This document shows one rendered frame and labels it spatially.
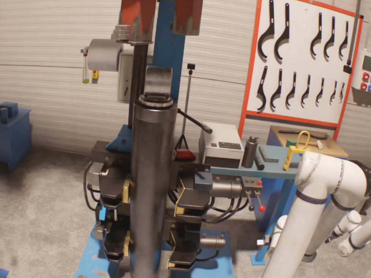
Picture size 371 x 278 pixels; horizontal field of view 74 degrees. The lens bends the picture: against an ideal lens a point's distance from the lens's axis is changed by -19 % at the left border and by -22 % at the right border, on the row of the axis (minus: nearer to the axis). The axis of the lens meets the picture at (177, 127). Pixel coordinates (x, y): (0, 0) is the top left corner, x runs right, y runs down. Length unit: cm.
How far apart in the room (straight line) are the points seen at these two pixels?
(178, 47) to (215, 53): 166
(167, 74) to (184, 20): 31
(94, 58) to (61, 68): 150
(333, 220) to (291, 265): 23
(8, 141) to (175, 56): 241
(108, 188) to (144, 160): 28
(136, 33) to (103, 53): 111
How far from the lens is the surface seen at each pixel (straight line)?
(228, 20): 341
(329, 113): 401
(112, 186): 165
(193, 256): 193
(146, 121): 140
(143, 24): 122
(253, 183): 182
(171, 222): 206
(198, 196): 163
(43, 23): 383
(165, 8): 179
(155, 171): 152
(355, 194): 99
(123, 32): 119
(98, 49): 230
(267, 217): 297
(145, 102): 141
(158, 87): 138
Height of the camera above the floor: 193
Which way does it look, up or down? 22 degrees down
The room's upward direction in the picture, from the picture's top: 7 degrees clockwise
